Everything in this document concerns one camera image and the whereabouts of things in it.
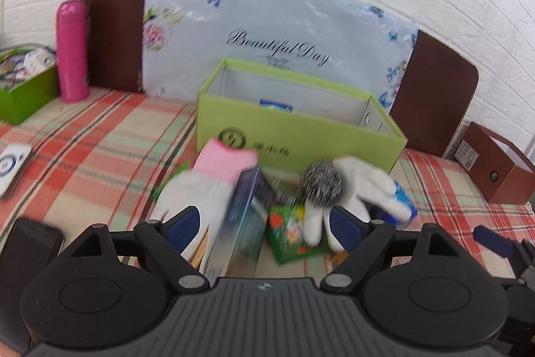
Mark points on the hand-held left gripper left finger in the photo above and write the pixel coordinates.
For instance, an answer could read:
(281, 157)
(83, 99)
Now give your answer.
(186, 221)

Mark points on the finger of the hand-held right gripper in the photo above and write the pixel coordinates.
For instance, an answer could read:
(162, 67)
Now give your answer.
(493, 240)

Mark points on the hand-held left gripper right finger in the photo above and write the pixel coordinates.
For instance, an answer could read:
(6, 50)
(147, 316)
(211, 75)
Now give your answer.
(345, 227)

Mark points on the white glove with pink cuff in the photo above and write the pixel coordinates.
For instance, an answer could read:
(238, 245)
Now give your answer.
(196, 194)

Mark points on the steel wool scrubber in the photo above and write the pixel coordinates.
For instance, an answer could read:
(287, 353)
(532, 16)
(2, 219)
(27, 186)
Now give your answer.
(322, 181)

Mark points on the white work glove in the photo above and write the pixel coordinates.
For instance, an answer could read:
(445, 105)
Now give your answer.
(368, 177)

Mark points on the green snack packet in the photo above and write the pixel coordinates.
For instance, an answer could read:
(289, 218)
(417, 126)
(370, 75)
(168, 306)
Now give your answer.
(288, 233)

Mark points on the silver toothpaste box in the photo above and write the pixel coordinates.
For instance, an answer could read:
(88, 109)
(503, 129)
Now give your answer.
(246, 223)

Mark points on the blue mint box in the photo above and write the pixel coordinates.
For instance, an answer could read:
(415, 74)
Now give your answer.
(403, 200)

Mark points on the large green cardboard box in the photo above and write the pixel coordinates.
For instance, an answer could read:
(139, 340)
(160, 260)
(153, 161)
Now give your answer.
(292, 139)

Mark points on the bright green wrapper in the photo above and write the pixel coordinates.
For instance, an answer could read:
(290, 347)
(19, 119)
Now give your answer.
(175, 175)

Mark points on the brown cardboard box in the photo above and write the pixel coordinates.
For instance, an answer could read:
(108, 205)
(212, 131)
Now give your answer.
(501, 168)

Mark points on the plaid blanket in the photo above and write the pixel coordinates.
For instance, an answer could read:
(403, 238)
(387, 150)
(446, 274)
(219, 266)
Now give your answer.
(104, 139)

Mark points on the blue and white packet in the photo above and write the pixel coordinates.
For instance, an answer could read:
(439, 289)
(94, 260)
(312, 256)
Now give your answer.
(276, 105)

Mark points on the black smartphone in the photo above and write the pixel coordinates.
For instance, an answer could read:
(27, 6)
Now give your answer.
(29, 248)

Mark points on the white flat device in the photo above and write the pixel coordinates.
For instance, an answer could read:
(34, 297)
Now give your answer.
(12, 168)

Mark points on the small green cardboard box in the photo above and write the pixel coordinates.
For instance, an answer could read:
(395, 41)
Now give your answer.
(29, 97)

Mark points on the pink thermos bottle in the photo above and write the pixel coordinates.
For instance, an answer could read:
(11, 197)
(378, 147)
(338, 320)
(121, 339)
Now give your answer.
(73, 47)

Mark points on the brown wooden headboard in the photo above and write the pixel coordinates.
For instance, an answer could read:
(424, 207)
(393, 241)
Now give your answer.
(113, 26)

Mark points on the floral Beautiful Day board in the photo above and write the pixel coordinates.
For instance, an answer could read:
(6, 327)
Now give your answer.
(271, 14)

